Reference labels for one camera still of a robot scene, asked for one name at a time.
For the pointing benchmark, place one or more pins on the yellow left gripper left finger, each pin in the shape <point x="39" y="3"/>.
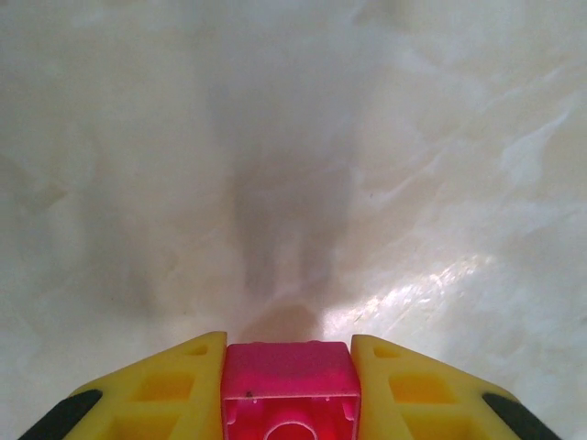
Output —
<point x="174" y="394"/>

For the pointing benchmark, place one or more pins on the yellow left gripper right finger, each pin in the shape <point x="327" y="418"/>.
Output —
<point x="413" y="399"/>

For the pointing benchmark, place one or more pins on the pink lego brick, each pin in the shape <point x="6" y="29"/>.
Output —
<point x="289" y="371"/>

